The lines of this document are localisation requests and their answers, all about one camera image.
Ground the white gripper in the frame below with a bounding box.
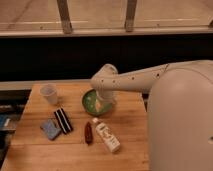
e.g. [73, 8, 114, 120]
[95, 91, 115, 112]

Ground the white lotion bottle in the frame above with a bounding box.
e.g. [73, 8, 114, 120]
[92, 118, 121, 153]

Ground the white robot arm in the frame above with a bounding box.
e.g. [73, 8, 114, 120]
[91, 60, 213, 171]

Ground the green ceramic bowl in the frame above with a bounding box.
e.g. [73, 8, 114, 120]
[82, 89, 109, 117]

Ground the dark red snack bar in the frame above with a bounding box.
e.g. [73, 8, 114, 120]
[84, 122, 93, 144]

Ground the black white striped box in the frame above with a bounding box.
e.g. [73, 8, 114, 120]
[54, 108, 73, 134]

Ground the clear plastic cup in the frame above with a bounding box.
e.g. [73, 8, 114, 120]
[40, 84, 58, 105]

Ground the blue sponge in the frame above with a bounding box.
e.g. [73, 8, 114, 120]
[40, 119, 61, 141]

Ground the right window frame post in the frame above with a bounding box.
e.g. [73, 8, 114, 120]
[124, 0, 137, 32]

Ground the window frame post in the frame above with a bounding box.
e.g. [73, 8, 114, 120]
[124, 0, 137, 32]
[57, 0, 72, 34]

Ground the left window frame post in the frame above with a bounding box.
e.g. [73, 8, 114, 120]
[57, 0, 72, 34]

